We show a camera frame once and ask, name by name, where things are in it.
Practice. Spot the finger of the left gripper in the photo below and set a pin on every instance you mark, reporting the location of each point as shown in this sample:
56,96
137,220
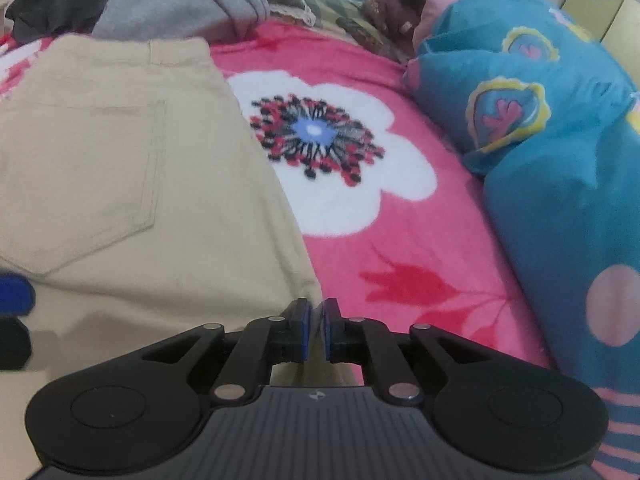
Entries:
17,296

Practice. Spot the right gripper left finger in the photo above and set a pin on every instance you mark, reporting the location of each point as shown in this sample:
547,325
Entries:
250,355

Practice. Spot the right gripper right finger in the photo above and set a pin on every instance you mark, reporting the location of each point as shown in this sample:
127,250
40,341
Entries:
374,348

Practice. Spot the yellow-green wardrobe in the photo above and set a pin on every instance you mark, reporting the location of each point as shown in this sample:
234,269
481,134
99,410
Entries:
615,24

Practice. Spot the sleeping person head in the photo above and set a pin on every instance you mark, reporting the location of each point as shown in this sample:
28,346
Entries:
395,19

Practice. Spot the grey sweatshirt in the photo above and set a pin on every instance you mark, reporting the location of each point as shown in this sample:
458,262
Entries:
214,20

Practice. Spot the pink floral bed sheet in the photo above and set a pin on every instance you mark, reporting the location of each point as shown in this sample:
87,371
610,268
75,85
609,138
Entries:
393,224

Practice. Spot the blue pink floral quilt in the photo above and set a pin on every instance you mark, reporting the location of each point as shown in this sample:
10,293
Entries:
550,121

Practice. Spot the beige trousers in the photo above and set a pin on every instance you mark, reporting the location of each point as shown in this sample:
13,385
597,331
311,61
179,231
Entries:
138,202

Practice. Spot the patterned pillow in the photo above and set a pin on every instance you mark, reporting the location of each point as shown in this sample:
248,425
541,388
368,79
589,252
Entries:
355,21

